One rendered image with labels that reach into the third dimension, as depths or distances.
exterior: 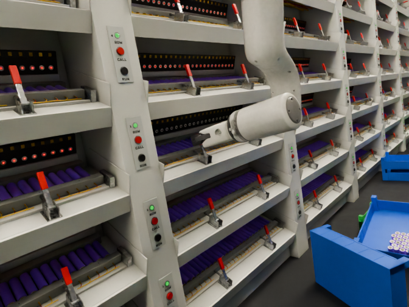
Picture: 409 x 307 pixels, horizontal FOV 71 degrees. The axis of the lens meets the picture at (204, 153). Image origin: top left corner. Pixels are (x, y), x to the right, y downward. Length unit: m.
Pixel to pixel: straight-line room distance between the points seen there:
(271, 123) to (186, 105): 0.26
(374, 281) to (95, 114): 0.84
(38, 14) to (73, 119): 0.20
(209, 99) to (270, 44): 0.28
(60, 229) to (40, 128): 0.20
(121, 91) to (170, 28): 0.24
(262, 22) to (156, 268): 0.61
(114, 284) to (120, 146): 0.31
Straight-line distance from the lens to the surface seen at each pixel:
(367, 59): 2.50
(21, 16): 0.66
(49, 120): 0.62
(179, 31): 0.84
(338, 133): 1.84
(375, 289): 0.99
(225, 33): 0.98
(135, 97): 0.70
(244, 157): 0.97
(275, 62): 0.68
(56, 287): 0.73
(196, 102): 0.83
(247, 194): 1.08
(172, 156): 0.83
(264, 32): 0.66
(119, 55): 0.70
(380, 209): 1.57
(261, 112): 0.66
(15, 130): 0.61
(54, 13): 0.68
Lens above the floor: 0.67
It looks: 8 degrees down
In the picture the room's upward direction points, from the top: 10 degrees counter-clockwise
